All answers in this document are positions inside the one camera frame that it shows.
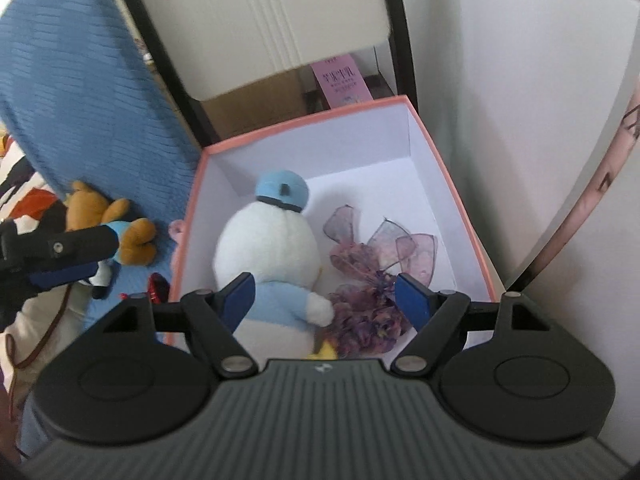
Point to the small pink plush piece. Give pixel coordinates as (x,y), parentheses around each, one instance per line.
(176,232)

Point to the purple organza flower bow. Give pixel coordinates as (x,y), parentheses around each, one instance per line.
(367,317)

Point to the blue knit blanket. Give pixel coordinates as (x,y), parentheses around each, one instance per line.
(75,90)

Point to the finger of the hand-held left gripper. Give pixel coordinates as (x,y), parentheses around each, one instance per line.
(75,244)
(62,275)

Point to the pink printed curved panel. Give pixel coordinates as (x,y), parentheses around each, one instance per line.
(595,195)

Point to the pink box with white inside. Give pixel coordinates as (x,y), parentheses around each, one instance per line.
(430,185)

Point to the white duck plush blue cap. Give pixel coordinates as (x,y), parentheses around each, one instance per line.
(265,245)

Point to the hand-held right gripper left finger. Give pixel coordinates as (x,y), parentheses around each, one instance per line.
(239,301)

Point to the orange black white printed cloth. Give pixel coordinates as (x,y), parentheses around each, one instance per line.
(22,185)

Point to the brown cardboard box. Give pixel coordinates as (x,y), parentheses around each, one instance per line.
(255,106)

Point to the white cloth bag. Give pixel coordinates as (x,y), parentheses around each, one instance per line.
(60,320)

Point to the pink printed card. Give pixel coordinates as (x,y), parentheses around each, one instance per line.
(341,82)

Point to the black frame white chair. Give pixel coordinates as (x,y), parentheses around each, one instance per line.
(250,20)

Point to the brown bear plush toy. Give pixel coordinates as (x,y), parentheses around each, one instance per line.
(135,234)

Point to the small red object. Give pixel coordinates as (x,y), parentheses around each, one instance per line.
(158,288)

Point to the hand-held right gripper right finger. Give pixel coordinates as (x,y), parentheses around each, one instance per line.
(413,302)

